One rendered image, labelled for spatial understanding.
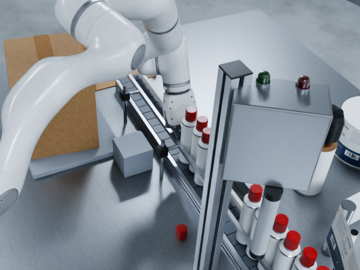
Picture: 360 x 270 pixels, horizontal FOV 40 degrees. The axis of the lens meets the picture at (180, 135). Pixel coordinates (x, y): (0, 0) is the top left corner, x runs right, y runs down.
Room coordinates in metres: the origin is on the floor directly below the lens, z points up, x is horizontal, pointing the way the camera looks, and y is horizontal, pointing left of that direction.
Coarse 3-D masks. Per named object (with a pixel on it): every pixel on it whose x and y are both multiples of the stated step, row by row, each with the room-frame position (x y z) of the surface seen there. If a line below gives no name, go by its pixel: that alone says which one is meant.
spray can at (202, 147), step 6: (204, 132) 1.02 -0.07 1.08; (204, 138) 1.02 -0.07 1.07; (198, 144) 1.02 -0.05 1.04; (204, 144) 1.02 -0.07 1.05; (198, 150) 1.02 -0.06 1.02; (204, 150) 1.01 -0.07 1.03; (198, 156) 1.02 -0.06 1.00; (204, 156) 1.01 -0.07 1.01; (198, 162) 1.01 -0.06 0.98; (204, 162) 1.01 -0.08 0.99; (204, 168) 1.01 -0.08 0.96; (204, 174) 1.01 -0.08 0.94; (198, 180) 1.01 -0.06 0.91
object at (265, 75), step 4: (260, 72) 0.73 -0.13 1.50; (264, 72) 0.72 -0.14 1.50; (268, 72) 0.73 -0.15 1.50; (260, 76) 0.72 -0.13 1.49; (264, 76) 0.72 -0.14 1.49; (268, 76) 0.72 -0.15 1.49; (256, 80) 0.72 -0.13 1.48; (260, 80) 0.72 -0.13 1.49; (264, 80) 0.71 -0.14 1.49; (268, 80) 0.72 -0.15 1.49; (260, 84) 0.71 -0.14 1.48; (264, 84) 0.71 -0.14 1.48; (268, 84) 0.72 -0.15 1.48
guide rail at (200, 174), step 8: (136, 88) 1.38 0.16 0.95; (144, 96) 1.33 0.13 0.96; (152, 104) 1.28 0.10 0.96; (160, 120) 1.21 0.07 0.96; (176, 144) 1.11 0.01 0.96; (184, 152) 1.07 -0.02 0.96; (192, 160) 1.04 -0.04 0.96; (192, 168) 1.02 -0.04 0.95; (200, 176) 0.97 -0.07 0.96; (232, 216) 0.83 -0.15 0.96; (232, 224) 0.82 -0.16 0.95; (240, 224) 0.81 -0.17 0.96; (240, 232) 0.79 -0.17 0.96; (248, 240) 0.76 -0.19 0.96; (264, 264) 0.69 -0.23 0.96
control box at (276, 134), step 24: (240, 96) 0.68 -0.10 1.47; (264, 96) 0.68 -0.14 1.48; (288, 96) 0.69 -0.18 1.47; (312, 96) 0.69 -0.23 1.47; (240, 120) 0.66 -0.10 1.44; (264, 120) 0.65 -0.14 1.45; (288, 120) 0.65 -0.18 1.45; (312, 120) 0.65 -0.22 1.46; (240, 144) 0.66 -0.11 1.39; (264, 144) 0.65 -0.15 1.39; (288, 144) 0.65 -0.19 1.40; (312, 144) 0.64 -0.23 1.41; (240, 168) 0.66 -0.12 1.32; (264, 168) 0.65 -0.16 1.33; (288, 168) 0.65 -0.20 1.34; (312, 168) 0.64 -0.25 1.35
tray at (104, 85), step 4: (84, 48) 1.79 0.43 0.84; (132, 72) 1.64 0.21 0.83; (136, 72) 1.65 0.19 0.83; (148, 76) 1.63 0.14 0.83; (152, 76) 1.63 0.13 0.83; (96, 84) 1.55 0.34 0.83; (100, 84) 1.55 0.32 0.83; (104, 84) 1.55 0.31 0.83; (108, 84) 1.55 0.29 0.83; (112, 84) 1.56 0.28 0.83; (96, 88) 1.52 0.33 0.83; (100, 88) 1.52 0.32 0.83; (104, 88) 1.53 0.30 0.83
